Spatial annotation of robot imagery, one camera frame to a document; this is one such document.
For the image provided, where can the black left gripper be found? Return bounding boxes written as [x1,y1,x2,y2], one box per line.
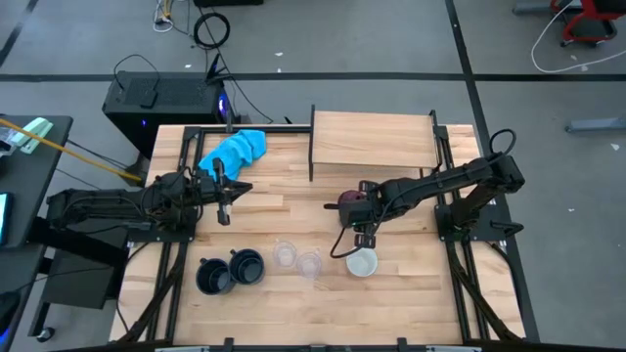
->
[188,158,254,226]

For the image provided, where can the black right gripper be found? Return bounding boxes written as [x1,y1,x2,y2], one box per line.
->
[323,179,392,248]

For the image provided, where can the orange mug white inside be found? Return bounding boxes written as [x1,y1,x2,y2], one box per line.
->
[345,246,380,279]

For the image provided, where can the clear glass cup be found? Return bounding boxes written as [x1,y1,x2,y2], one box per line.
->
[294,249,324,282]
[272,239,298,270]

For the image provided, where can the dark blue mug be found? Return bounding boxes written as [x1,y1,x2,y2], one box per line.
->
[228,247,267,286]
[195,257,237,296]

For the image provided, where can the blue cloth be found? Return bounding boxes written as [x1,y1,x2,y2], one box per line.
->
[197,128,268,183]

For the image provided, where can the black computer tower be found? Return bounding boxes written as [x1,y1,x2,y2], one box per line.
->
[101,69,232,160]

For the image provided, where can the black wifi antenna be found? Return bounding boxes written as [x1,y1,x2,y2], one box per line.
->
[204,52,232,85]

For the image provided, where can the yellow rod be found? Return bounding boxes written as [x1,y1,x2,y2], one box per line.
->
[0,117,144,185]

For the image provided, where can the black rolling cart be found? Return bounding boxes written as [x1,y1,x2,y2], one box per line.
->
[26,217,129,343]

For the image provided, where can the black floor box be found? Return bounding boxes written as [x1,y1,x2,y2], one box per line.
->
[193,0,265,8]

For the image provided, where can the black side desk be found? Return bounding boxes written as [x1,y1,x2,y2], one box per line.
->
[0,114,74,250]

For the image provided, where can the pale green white device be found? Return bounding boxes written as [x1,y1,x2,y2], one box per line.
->
[18,116,55,155]

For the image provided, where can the tablet with lit screen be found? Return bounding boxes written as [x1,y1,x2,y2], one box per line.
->
[0,192,15,247]

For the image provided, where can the grey floor beam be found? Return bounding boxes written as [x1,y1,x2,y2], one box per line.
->
[565,114,626,134]
[512,0,557,15]

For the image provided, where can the red chair base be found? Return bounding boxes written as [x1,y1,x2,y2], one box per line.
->
[550,0,626,49]

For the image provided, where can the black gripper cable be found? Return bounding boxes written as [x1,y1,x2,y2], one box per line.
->
[329,222,369,260]

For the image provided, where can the wooden shelf black frame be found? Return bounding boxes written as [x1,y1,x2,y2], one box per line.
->
[308,104,450,188]

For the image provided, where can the black aluminium table frame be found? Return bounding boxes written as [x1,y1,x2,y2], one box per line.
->
[114,124,529,352]

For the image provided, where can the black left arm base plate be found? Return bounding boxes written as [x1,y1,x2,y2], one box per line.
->
[127,214,198,244]

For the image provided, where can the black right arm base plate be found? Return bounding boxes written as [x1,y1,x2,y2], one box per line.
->
[433,202,515,243]

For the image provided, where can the black cable coil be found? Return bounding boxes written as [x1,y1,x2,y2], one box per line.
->
[192,11,232,51]

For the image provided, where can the black tower cable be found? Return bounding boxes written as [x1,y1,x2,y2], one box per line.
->
[112,53,161,94]

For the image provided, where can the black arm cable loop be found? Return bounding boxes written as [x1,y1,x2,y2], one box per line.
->
[488,128,517,158]

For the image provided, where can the white yellow cable bundle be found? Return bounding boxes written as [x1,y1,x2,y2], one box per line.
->
[152,0,176,34]

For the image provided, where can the white floor cable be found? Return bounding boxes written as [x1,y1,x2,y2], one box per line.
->
[530,0,626,74]

